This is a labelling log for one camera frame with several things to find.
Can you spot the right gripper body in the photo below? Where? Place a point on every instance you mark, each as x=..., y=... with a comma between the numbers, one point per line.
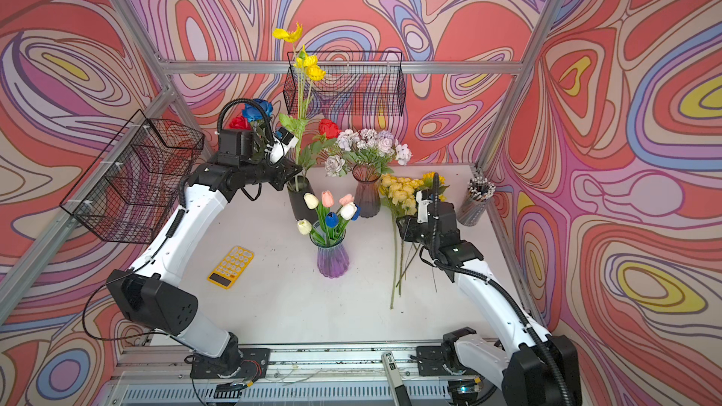
x=415, y=232

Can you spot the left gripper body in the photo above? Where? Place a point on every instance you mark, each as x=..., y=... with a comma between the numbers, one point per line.
x=274, y=177

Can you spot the pale yellow rose spray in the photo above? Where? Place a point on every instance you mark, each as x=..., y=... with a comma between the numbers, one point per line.
x=399, y=196

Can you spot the yellow poppy spray stem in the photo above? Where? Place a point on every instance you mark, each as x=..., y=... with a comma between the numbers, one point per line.
x=393, y=259

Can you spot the purple glass tulip vase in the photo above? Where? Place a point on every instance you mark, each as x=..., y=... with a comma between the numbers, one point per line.
x=332, y=258

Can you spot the sunflower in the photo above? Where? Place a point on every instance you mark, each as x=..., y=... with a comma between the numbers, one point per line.
x=428, y=182

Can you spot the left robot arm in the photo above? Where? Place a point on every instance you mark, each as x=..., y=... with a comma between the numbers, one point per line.
x=148, y=293

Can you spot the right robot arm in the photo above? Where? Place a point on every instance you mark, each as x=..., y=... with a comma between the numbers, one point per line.
x=529, y=366

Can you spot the black vase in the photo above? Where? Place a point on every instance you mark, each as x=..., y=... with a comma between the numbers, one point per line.
x=297, y=188

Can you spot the red grey glass vase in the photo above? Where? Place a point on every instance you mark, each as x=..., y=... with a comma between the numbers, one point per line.
x=367, y=197

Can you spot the patterned pen cup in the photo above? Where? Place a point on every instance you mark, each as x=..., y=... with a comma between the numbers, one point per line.
x=479, y=192

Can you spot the mixed rose bouquet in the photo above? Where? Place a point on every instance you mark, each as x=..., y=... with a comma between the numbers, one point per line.
x=250, y=119

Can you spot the tulip bunch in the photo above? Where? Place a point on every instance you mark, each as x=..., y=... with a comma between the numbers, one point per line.
x=345, y=208

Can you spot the blue tulip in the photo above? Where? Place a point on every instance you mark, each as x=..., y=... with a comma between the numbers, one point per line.
x=332, y=220

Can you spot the yellow and lilac bouquet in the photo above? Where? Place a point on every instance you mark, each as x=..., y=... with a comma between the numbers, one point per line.
x=376, y=151

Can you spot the yellow calculator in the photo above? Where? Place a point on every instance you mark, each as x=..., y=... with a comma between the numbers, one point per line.
x=231, y=267

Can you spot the back black wire basket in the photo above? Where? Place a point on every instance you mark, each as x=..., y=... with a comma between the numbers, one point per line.
x=356, y=84

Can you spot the black wire basket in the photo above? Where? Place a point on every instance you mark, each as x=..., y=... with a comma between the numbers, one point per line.
x=356, y=84
x=129, y=192

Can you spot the tool on front rail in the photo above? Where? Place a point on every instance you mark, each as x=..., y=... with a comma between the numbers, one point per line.
x=398, y=390

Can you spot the left black wire basket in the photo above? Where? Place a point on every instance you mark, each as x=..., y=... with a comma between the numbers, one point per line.
x=129, y=192

